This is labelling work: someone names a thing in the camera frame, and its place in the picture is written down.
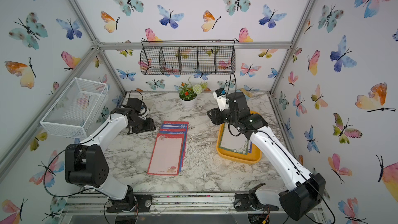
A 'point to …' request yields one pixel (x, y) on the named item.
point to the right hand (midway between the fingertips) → (212, 110)
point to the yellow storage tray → (252, 158)
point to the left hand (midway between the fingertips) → (153, 127)
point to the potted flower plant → (188, 94)
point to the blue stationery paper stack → (250, 150)
